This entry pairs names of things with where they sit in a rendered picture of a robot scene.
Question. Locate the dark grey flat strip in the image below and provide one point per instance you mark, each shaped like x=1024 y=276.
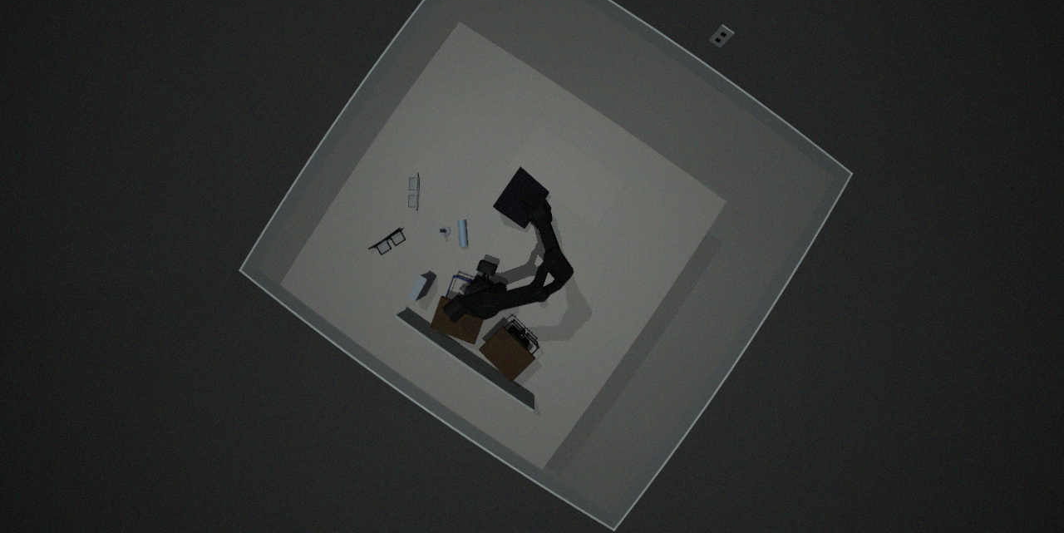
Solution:
x=466 y=358

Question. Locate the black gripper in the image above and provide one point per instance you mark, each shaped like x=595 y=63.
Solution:
x=487 y=268

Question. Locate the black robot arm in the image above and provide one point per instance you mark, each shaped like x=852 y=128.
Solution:
x=487 y=304

